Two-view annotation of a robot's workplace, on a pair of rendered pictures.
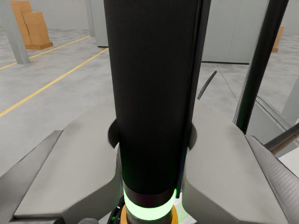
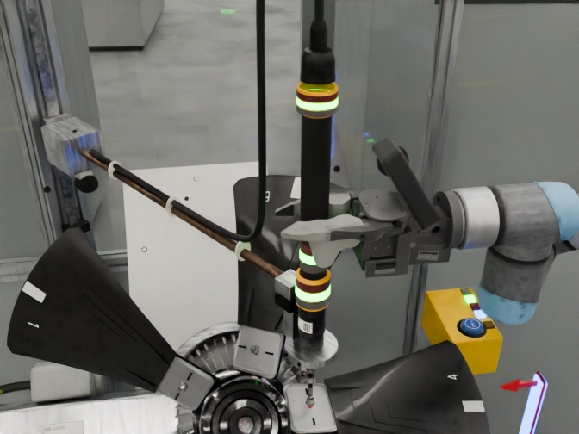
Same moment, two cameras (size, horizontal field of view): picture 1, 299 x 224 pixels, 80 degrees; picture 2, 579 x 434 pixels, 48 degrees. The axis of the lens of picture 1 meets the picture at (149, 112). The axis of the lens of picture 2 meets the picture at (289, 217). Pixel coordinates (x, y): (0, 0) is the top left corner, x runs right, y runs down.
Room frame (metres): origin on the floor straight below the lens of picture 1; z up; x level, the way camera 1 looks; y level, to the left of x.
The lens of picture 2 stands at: (0.23, 0.63, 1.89)
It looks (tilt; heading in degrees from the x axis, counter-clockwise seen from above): 31 degrees down; 259
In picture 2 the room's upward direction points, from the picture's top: straight up
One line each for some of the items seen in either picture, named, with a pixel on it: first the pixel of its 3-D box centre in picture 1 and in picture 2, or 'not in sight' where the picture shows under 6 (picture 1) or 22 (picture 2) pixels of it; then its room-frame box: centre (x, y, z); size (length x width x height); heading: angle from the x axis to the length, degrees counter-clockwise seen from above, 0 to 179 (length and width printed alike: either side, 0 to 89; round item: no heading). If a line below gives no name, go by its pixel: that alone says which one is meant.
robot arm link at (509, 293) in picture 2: not in sight; (515, 272); (-0.20, -0.01, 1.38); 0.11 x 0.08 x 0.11; 48
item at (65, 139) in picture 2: not in sight; (71, 145); (0.42, -0.53, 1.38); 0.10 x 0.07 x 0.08; 123
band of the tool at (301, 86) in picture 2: not in sight; (317, 99); (0.08, 0.00, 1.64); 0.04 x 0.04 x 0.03
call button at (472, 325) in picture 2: not in sight; (471, 326); (-0.29, -0.24, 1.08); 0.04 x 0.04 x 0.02
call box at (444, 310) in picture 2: not in sight; (459, 332); (-0.30, -0.28, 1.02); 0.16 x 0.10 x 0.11; 88
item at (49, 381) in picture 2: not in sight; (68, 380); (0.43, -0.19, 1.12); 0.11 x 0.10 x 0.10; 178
